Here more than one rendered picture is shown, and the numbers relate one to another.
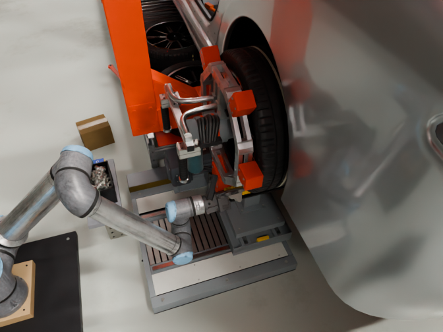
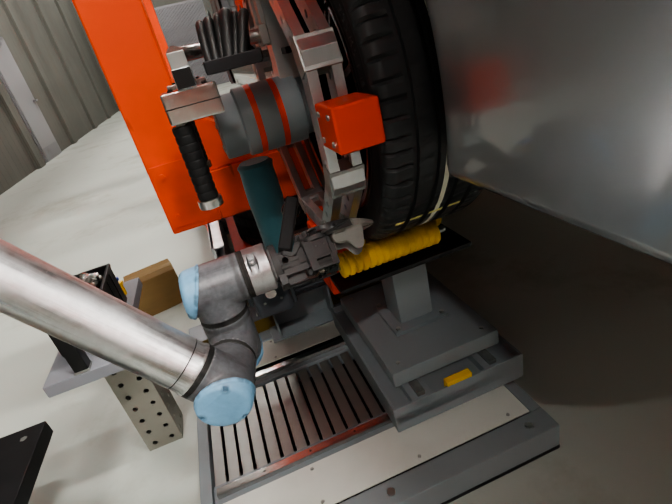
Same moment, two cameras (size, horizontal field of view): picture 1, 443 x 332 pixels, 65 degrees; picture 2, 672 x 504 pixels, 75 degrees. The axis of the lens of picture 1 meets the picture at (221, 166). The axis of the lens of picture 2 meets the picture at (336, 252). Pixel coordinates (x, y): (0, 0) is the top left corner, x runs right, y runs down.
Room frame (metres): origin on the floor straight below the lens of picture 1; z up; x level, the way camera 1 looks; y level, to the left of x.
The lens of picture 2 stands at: (0.25, -0.13, 0.98)
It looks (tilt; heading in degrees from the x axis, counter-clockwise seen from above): 27 degrees down; 7
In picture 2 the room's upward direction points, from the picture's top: 14 degrees counter-clockwise
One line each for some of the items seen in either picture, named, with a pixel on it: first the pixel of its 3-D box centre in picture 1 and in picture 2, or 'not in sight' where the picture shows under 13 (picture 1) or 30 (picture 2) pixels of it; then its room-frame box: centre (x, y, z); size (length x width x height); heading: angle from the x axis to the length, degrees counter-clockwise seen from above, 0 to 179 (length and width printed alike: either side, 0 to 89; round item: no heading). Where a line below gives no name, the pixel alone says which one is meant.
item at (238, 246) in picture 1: (247, 209); (414, 337); (1.28, -0.17, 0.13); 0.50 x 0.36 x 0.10; 19
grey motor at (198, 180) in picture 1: (200, 168); (310, 282); (1.51, 0.14, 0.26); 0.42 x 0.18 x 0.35; 109
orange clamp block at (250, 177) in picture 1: (249, 175); (348, 122); (0.93, -0.11, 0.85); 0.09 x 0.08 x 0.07; 19
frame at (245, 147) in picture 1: (223, 126); (297, 107); (1.23, -0.01, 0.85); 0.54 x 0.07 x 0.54; 19
